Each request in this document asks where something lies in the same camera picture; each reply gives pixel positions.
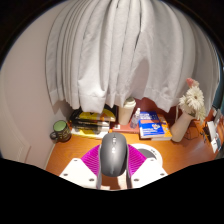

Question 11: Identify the blue cover book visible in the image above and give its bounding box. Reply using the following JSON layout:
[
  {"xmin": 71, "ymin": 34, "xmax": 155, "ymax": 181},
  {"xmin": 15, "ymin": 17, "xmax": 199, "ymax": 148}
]
[{"xmin": 138, "ymin": 111, "xmax": 166, "ymax": 140}]

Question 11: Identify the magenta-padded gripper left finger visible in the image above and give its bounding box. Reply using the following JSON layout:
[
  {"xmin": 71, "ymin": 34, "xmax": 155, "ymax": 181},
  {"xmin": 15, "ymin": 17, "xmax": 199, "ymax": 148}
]
[{"xmin": 59, "ymin": 144, "xmax": 103, "ymax": 190}]

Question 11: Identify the round white grey mouse pad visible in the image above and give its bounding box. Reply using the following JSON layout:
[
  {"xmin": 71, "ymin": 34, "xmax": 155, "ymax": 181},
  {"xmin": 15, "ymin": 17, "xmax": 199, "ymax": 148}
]
[{"xmin": 131, "ymin": 143, "xmax": 164, "ymax": 168}]

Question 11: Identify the dark grey computer mouse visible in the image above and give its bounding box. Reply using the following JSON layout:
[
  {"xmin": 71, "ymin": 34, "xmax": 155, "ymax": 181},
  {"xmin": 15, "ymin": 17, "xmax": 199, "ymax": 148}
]
[{"xmin": 99, "ymin": 132, "xmax": 130, "ymax": 178}]

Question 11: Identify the cream lidded tumbler cup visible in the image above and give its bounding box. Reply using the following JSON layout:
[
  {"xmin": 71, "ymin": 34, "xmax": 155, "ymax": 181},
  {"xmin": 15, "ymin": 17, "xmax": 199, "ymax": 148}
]
[{"xmin": 118, "ymin": 96, "xmax": 137, "ymax": 126}]

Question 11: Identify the clear spray bottle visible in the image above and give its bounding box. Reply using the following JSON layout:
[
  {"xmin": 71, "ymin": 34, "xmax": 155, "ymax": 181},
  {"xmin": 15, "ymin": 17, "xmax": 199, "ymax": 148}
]
[{"xmin": 129, "ymin": 107, "xmax": 142, "ymax": 130}]

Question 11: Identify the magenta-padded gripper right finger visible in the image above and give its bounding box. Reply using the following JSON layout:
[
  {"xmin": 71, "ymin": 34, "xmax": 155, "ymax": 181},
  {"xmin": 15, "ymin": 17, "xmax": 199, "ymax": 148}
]
[{"xmin": 125, "ymin": 143, "xmax": 169, "ymax": 189}]

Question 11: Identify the white pleated curtain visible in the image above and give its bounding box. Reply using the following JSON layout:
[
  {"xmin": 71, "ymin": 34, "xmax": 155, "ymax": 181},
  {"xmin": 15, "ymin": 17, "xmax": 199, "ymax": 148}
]
[{"xmin": 44, "ymin": 0, "xmax": 218, "ymax": 114}]

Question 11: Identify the red hardcover book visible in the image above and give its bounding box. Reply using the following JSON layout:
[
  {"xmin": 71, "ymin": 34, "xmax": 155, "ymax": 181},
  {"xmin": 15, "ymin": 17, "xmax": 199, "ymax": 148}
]
[{"xmin": 111, "ymin": 122, "xmax": 140, "ymax": 134}]

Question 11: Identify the green dark mug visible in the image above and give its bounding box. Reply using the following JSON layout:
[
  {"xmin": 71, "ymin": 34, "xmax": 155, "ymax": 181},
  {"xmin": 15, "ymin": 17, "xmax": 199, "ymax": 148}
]
[{"xmin": 49, "ymin": 119, "xmax": 72, "ymax": 143}]

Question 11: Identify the black thin book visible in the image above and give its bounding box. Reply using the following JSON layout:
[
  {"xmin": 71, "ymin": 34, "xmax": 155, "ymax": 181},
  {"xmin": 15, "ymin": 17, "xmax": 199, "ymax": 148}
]
[
  {"xmin": 70, "ymin": 124, "xmax": 110, "ymax": 132},
  {"xmin": 69, "ymin": 118, "xmax": 111, "ymax": 128}
]

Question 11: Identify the yellow and black book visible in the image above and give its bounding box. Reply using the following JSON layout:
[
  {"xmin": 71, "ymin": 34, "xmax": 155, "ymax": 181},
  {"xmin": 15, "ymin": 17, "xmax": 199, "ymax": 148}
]
[{"xmin": 70, "ymin": 106, "xmax": 118, "ymax": 123}]

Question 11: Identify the white daisy flower bunch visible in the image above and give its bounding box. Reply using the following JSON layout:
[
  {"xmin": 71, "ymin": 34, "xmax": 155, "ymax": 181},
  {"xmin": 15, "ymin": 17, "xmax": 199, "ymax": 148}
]
[{"xmin": 178, "ymin": 77, "xmax": 208, "ymax": 122}]

